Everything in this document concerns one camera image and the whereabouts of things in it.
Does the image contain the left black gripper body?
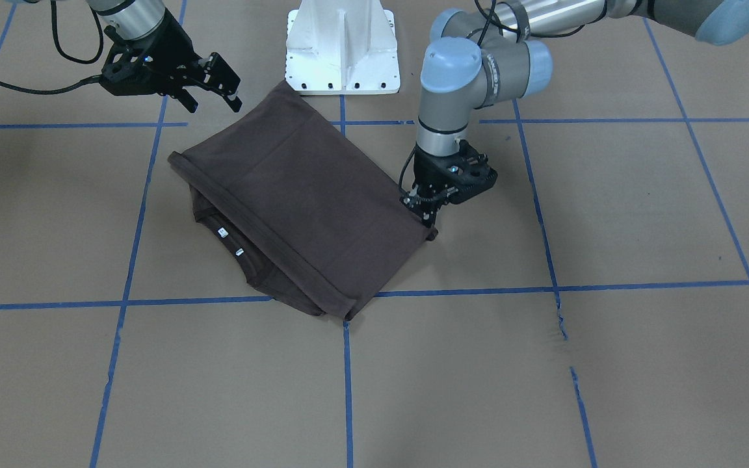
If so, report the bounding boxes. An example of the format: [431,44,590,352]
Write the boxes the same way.
[402,142,497,217]

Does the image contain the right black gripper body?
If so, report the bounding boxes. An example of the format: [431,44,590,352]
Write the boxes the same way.
[100,19,241,98]

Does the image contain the brown t-shirt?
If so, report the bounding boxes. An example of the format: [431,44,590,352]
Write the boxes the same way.
[168,82,438,320]

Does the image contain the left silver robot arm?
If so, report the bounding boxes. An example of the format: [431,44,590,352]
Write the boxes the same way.
[401,1,749,228]

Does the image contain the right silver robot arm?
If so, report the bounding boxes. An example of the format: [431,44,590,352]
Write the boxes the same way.
[19,1,242,112]

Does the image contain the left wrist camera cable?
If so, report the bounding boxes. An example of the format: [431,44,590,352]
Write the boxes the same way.
[398,147,418,196]

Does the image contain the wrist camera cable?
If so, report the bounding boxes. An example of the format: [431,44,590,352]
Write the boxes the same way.
[398,147,418,196]
[0,0,105,96]

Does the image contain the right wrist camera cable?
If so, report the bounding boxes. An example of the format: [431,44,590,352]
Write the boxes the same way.
[0,0,105,96]

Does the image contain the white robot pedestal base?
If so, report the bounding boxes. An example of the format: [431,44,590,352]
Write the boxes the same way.
[283,1,401,96]

